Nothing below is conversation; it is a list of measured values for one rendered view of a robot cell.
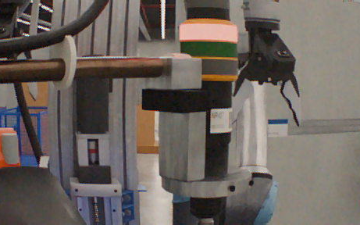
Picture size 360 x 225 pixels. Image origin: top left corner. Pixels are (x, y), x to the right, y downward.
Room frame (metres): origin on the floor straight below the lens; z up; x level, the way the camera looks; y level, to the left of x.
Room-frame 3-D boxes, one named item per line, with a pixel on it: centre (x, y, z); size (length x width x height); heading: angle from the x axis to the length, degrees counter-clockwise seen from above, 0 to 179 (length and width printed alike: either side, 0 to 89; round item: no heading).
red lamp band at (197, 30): (0.40, -0.02, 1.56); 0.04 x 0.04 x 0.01
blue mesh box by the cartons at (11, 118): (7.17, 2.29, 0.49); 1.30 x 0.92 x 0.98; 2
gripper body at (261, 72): (0.97, -0.15, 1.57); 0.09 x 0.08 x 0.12; 12
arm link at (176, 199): (1.26, -0.05, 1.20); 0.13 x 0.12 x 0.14; 86
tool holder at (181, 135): (0.39, -0.01, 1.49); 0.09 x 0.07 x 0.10; 137
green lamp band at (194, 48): (0.40, -0.02, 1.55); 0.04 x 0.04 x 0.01
